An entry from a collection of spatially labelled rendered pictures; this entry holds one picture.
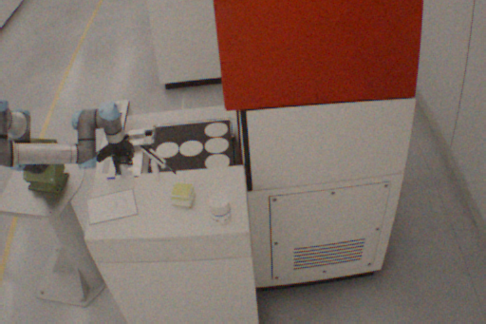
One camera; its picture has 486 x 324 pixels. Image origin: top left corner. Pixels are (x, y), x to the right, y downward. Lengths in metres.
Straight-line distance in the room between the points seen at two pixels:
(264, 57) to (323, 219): 0.88
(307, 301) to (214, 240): 1.04
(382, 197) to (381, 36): 0.82
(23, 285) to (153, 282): 1.33
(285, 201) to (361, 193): 0.34
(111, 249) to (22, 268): 1.45
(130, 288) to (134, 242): 0.32
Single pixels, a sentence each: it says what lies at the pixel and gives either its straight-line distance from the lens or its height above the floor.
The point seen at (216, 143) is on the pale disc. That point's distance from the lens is 2.25.
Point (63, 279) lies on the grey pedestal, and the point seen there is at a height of 0.01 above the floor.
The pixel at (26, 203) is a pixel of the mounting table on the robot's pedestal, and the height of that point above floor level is 0.82.
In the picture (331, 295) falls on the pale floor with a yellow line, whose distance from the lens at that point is 2.77.
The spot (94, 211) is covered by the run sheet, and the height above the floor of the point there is 0.97.
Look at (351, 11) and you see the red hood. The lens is 1.73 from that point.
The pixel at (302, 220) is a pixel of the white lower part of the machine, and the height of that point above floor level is 0.60.
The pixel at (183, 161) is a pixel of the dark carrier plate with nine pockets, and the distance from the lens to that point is 2.19.
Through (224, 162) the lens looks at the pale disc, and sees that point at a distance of 2.16.
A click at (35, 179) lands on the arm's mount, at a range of 2.36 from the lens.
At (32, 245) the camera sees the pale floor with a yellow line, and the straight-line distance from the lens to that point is 3.36.
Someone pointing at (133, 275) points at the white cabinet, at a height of 0.73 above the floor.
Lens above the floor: 2.32
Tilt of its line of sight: 39 degrees down
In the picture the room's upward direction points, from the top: 5 degrees counter-clockwise
